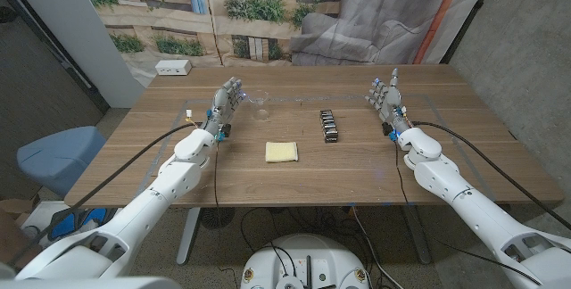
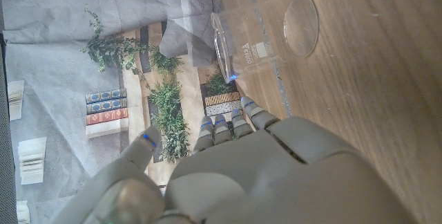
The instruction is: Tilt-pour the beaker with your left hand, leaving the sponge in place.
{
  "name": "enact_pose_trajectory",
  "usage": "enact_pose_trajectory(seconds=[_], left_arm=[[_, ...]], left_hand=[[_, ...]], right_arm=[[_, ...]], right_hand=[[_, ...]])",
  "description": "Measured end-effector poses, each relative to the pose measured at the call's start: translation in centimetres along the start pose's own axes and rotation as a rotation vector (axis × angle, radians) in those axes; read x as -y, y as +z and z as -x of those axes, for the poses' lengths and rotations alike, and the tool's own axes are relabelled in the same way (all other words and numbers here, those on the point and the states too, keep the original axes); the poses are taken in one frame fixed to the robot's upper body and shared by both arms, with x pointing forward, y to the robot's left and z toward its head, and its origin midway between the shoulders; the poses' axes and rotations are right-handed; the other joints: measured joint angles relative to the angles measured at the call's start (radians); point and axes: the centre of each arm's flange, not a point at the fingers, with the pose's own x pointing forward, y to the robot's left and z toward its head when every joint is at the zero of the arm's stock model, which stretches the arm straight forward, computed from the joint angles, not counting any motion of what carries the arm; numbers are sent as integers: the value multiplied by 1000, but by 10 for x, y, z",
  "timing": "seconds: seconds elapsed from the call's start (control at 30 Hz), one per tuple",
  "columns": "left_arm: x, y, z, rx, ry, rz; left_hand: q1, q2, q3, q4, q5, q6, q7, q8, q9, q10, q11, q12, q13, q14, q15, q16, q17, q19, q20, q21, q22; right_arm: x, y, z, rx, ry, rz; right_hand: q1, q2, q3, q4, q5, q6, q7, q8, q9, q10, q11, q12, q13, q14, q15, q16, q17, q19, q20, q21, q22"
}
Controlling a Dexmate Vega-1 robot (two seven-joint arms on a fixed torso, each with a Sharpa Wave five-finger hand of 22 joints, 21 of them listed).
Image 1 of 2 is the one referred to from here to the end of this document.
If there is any black round floor fan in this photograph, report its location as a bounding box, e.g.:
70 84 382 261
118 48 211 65
199 207 236 230

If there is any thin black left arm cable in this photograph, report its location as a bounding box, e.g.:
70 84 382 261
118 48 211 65
212 139 222 212

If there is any white table leg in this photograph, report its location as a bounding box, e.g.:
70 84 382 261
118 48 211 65
176 207 202 267

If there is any grey table leg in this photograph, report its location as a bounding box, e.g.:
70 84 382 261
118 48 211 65
401 204 433 266

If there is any white robot chest cover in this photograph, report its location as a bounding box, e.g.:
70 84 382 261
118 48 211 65
0 276 183 289

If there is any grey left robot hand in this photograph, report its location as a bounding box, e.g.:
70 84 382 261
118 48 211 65
200 77 245 141

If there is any yellow sponge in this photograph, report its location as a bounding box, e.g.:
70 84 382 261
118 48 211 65
265 141 299 163

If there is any blue black foot pedal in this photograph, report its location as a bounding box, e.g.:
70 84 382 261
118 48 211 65
47 207 118 242

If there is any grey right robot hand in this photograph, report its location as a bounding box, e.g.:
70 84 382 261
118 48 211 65
364 67 414 136

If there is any white floor cable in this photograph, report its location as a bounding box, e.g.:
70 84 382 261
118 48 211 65
351 206 405 289

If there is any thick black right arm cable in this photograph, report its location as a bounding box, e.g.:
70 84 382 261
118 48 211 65
410 120 571 231

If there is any white floor board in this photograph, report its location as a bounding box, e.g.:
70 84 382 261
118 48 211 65
20 199 153 277

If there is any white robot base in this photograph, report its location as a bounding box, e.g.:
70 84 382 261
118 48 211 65
239 233 370 289

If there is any clear glass beaker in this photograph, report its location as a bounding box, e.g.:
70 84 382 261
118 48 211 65
246 89 271 122

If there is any white power strip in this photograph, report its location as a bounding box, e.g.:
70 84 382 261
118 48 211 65
154 59 193 77

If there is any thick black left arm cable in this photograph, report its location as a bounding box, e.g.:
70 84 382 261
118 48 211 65
6 121 200 268

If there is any brown cardboard box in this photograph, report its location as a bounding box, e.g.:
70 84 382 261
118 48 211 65
0 195 41 277

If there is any wooden table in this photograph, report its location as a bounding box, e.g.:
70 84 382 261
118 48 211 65
63 64 566 210

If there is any blue-grey padded chair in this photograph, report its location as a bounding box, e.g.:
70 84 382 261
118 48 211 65
16 125 107 199

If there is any black silver battery row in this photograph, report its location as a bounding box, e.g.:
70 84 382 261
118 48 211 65
319 109 339 144

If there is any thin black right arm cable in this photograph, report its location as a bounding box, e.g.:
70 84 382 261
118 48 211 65
393 140 543 286

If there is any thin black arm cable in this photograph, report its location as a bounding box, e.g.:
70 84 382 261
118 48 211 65
212 139 222 212
393 140 543 286

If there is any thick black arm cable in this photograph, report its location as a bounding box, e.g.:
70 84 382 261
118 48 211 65
410 120 571 231
6 121 200 268

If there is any printed fabric backdrop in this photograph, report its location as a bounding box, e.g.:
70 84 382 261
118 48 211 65
73 0 499 88

